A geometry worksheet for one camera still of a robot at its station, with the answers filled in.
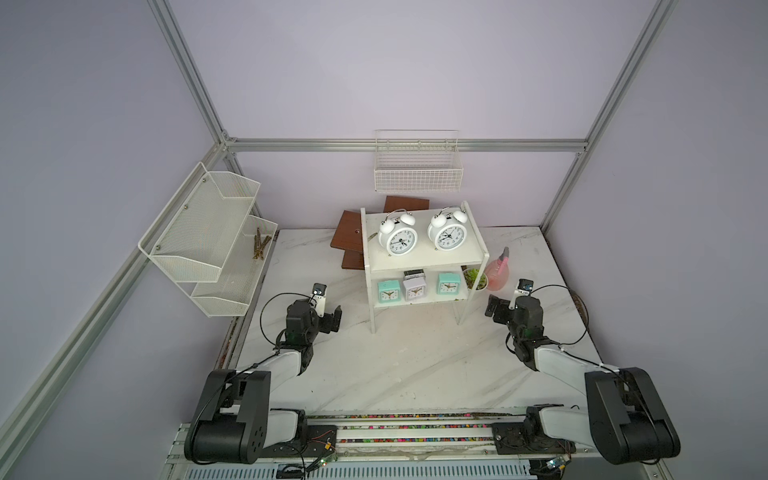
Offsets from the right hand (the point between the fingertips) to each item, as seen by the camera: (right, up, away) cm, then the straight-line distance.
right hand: (506, 302), depth 92 cm
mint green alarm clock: (-37, +5, -13) cm, 39 cm away
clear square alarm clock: (-30, +10, -11) cm, 33 cm away
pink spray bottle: (-3, +9, +1) cm, 10 cm away
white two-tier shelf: (-29, +15, -23) cm, 40 cm away
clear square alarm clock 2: (-30, +6, -13) cm, 33 cm away
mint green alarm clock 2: (-21, +7, -12) cm, 25 cm away
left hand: (-58, -1, 0) cm, 58 cm away
